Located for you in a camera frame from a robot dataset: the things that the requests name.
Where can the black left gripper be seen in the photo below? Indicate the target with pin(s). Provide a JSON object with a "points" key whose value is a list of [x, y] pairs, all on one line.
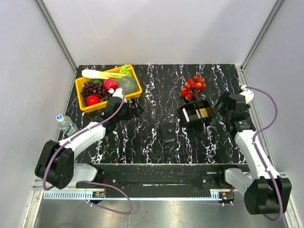
{"points": [[139, 110]]}

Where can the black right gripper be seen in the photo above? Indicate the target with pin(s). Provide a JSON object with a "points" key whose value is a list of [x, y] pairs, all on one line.
{"points": [[223, 99]]}

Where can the black leather card holder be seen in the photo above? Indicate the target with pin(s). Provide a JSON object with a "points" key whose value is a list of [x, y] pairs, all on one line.
{"points": [[167, 132]]}

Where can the black card storage box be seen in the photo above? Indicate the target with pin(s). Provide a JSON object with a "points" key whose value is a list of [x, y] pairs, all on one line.
{"points": [[188, 113]]}

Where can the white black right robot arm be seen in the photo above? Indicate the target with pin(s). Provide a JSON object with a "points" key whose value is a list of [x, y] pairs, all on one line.
{"points": [[264, 191]]}

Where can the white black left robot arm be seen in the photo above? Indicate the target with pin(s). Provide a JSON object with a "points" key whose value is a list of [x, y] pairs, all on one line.
{"points": [[56, 164]]}

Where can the gold credit card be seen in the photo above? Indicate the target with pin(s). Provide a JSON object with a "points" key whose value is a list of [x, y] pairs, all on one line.
{"points": [[202, 113]]}

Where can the green melon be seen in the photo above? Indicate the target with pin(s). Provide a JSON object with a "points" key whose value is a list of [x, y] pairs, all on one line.
{"points": [[129, 84]]}

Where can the red apple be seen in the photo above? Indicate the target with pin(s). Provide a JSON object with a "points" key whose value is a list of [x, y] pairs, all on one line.
{"points": [[110, 83]]}

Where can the white green leek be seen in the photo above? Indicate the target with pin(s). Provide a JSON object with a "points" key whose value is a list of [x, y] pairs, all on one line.
{"points": [[115, 73]]}

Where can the red artificial berry bunch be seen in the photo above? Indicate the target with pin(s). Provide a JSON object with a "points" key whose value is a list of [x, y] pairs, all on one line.
{"points": [[193, 87]]}

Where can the red tomato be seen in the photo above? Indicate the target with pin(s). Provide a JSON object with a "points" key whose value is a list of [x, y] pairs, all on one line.
{"points": [[92, 100]]}

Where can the dark purple grape bunch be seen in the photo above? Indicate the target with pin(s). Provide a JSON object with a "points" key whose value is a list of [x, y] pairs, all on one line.
{"points": [[89, 88]]}

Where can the yellow plastic tray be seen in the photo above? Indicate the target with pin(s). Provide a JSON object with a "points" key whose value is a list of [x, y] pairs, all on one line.
{"points": [[82, 104]]}

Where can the plastic water bottle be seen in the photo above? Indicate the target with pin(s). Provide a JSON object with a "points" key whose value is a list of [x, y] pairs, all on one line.
{"points": [[66, 125]]}

